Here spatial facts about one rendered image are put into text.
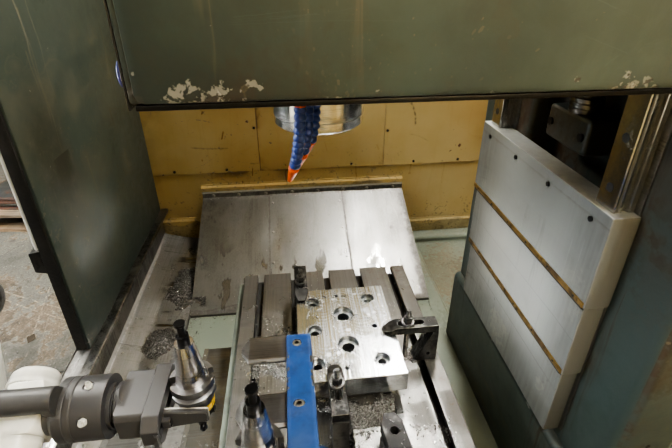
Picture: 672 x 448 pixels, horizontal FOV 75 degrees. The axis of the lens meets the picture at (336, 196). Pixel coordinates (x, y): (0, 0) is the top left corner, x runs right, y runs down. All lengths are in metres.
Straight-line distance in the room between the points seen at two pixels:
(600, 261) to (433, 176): 1.33
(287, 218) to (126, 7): 1.52
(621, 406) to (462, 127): 1.35
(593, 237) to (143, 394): 0.73
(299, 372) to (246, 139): 1.32
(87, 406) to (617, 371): 0.82
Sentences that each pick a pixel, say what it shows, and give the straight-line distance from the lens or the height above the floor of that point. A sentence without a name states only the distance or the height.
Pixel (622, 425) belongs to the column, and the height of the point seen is 1.07.
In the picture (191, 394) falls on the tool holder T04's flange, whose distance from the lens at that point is 0.69.
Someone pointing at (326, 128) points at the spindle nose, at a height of 1.52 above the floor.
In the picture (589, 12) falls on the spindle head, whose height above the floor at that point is 1.71.
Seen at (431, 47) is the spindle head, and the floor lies 1.68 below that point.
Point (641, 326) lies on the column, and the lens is 0.85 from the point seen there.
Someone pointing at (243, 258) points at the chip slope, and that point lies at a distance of 1.80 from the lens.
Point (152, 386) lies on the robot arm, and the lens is 0.74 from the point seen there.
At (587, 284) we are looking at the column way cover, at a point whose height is 1.28.
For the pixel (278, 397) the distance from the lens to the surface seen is 0.68.
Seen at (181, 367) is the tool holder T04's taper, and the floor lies 1.27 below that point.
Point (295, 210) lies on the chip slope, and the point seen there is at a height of 0.81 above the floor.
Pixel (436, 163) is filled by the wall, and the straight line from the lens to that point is 2.04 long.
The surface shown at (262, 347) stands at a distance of 0.74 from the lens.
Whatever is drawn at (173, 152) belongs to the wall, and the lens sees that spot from 1.95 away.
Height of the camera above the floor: 1.75
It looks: 28 degrees down
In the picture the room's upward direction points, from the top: straight up
